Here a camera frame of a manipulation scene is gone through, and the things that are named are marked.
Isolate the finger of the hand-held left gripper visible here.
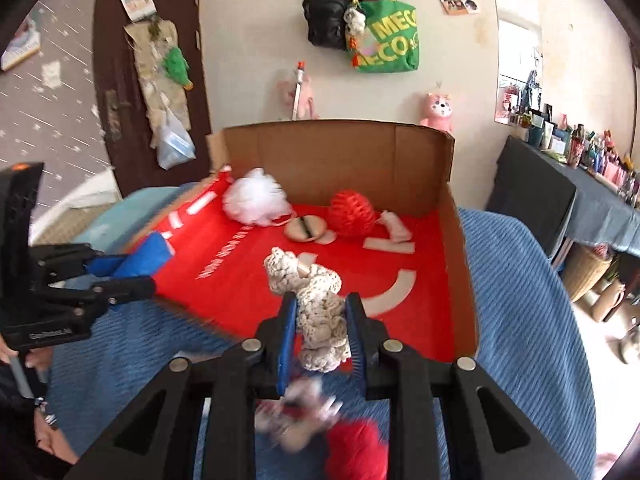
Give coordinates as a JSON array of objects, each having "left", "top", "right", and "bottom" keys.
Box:
[
  {"left": 35, "top": 276, "right": 157, "bottom": 322},
  {"left": 29, "top": 243, "right": 132, "bottom": 283}
]

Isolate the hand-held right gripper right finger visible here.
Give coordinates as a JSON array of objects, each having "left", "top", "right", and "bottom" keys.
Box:
[{"left": 344, "top": 292, "right": 591, "bottom": 480}]

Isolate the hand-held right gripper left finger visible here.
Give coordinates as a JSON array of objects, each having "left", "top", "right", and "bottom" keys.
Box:
[{"left": 65, "top": 291, "right": 301, "bottom": 480}]

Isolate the cream crochet scrunchie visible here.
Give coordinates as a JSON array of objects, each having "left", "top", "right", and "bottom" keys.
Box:
[{"left": 263, "top": 246, "right": 352, "bottom": 373}]

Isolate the small plush toy plaid bow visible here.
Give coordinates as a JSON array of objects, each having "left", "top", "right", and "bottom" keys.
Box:
[{"left": 255, "top": 377, "right": 341, "bottom": 453}]

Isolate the red crochet ball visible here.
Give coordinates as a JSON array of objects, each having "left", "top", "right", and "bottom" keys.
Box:
[{"left": 324, "top": 420, "right": 391, "bottom": 480}]

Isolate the beige powder puff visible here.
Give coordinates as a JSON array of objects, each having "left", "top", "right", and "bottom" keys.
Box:
[{"left": 284, "top": 215, "right": 328, "bottom": 243}]

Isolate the pale pink cloth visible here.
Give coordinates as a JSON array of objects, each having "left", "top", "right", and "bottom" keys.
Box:
[{"left": 377, "top": 210, "right": 413, "bottom": 243}]

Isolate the orange mesh bath ball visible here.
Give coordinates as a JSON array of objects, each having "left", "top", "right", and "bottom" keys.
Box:
[{"left": 327, "top": 190, "right": 378, "bottom": 238}]

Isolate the white mesh bath pouf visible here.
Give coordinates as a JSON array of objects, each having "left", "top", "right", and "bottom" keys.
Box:
[{"left": 222, "top": 167, "right": 296, "bottom": 227}]

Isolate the cardboard box red inside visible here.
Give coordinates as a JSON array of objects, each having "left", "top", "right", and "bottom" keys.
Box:
[{"left": 127, "top": 119, "right": 478, "bottom": 366}]

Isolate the person's left hand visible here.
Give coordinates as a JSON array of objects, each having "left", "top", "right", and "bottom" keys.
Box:
[{"left": 0, "top": 342, "right": 55, "bottom": 376}]

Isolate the teal pillow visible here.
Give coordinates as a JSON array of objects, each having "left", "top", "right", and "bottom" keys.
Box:
[{"left": 82, "top": 186, "right": 198, "bottom": 256}]

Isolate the white plastic bag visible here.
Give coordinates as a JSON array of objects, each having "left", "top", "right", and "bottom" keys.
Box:
[{"left": 156, "top": 107, "right": 197, "bottom": 171}]

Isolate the blue knitted blanket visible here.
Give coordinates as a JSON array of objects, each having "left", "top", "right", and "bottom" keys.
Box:
[{"left": 47, "top": 207, "right": 598, "bottom": 480}]

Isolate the beige hanging door organizer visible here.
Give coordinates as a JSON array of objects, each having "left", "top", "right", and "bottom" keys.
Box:
[{"left": 124, "top": 17, "right": 193, "bottom": 133}]

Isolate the green plush toy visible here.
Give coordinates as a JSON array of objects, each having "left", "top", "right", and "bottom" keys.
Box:
[{"left": 162, "top": 46, "right": 193, "bottom": 92}]

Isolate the dark brown door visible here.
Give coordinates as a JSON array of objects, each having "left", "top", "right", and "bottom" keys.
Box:
[{"left": 92, "top": 0, "right": 213, "bottom": 198}]

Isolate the wicker basket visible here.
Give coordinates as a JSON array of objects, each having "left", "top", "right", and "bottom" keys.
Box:
[{"left": 562, "top": 242, "right": 618, "bottom": 303}]

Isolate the pink plush toy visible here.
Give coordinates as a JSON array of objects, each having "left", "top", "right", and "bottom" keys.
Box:
[{"left": 419, "top": 91, "right": 456, "bottom": 133}]

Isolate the white red-capped tube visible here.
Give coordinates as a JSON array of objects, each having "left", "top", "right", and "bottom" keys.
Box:
[{"left": 291, "top": 60, "right": 307, "bottom": 121}]

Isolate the table with blue cloth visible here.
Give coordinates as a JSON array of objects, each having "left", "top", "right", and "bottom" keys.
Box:
[{"left": 500, "top": 135, "right": 640, "bottom": 261}]

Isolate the green tote bag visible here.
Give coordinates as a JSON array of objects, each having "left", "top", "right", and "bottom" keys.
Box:
[{"left": 345, "top": 0, "right": 421, "bottom": 73}]

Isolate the row of cosmetic bottles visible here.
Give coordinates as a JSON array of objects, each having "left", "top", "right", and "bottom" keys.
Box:
[{"left": 507, "top": 105, "right": 640, "bottom": 208}]

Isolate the black backpack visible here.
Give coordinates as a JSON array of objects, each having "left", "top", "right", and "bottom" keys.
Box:
[{"left": 302, "top": 0, "right": 353, "bottom": 51}]

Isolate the metal door handle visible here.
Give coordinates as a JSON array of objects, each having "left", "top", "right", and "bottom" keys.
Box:
[{"left": 104, "top": 89, "right": 132, "bottom": 143}]

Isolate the small wall picture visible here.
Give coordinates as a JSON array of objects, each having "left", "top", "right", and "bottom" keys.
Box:
[{"left": 0, "top": 15, "right": 43, "bottom": 72}]

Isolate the white plush keychain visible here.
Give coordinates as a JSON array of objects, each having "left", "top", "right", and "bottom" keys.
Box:
[{"left": 344, "top": 6, "right": 368, "bottom": 37}]

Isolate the wall mirror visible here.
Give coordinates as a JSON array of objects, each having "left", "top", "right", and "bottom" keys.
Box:
[{"left": 492, "top": 0, "right": 544, "bottom": 126}]

